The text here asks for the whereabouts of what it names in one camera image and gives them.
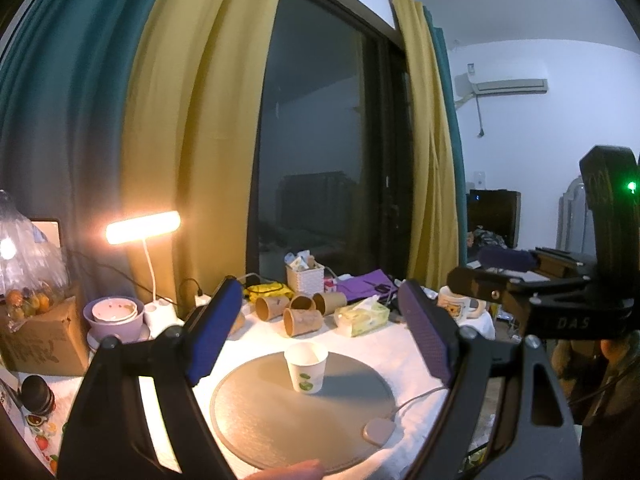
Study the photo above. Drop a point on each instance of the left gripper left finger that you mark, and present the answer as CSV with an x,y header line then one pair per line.
x,y
107,435

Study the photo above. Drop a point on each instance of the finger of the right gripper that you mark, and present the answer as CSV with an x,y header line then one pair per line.
x,y
484,285
496,257

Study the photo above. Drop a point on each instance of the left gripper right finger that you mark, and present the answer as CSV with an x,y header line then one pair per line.
x,y
533,436

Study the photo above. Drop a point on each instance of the white paper cup green print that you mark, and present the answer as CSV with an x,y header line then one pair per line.
x,y
306,364

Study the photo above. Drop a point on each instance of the brown paper cup leftmost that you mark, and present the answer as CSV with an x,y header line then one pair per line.
x,y
238,323

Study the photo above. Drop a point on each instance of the brown paper cup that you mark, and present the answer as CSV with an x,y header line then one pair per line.
x,y
302,302
327,302
300,322
269,308
238,323

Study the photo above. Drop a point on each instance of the brown paper cup back right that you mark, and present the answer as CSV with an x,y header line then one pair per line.
x,y
327,302

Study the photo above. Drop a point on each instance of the brown paper cup back middle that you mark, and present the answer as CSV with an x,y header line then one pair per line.
x,y
302,302

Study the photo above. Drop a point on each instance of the brown paper cup back left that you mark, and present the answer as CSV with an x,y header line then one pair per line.
x,y
269,308

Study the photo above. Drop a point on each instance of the brown paper cup front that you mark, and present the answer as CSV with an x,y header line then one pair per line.
x,y
300,322

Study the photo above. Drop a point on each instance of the person fingertip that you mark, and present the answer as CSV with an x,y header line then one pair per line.
x,y
309,470

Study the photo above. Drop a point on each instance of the white ceramic mug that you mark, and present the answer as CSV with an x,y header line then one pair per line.
x,y
460,307

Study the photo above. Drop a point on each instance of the black monitor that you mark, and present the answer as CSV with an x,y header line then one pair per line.
x,y
495,211

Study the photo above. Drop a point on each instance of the fruit print plastic wrapper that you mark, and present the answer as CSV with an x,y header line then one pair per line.
x,y
42,434

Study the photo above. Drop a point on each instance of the black round jar lid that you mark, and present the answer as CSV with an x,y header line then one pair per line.
x,y
37,396

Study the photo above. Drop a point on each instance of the yellow curtain right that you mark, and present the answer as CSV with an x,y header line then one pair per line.
x,y
434,240

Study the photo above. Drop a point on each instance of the yellow curtain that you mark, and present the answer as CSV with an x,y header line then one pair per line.
x,y
189,138
434,240

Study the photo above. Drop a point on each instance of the purple bowl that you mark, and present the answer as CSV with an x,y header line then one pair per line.
x,y
127,332

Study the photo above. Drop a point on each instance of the cardboard box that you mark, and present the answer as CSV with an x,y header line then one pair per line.
x,y
53,343

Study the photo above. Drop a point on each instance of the pink inner bowl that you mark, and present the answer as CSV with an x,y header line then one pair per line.
x,y
113,310

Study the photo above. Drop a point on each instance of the purple cloth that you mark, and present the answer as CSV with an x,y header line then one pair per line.
x,y
375,283

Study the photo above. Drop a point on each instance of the white LED desk lamp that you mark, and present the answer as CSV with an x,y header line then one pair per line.
x,y
159,313

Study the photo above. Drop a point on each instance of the yellow tissue pack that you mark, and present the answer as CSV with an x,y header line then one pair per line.
x,y
361,318

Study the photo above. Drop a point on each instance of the round grey heating mat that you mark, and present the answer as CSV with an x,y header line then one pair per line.
x,y
263,421

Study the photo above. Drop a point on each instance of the white mat controller puck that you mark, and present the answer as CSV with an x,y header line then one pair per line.
x,y
377,431

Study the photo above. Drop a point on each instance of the white power adapter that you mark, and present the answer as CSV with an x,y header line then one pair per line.
x,y
201,299

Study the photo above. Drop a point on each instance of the white air conditioner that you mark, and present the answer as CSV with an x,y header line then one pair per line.
x,y
506,78

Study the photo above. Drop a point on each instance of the clear plastic fruit bag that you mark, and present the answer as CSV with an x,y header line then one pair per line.
x,y
34,277

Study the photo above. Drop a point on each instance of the white tablecloth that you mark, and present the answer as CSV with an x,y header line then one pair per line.
x,y
390,350

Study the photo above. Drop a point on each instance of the white woven basket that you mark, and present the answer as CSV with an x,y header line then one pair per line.
x,y
304,274

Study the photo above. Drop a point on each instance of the yellow bag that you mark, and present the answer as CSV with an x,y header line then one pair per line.
x,y
265,290

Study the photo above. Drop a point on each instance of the yellow curtain left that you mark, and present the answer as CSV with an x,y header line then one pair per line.
x,y
189,138

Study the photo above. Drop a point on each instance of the teal curtain left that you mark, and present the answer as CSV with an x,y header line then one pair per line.
x,y
64,82

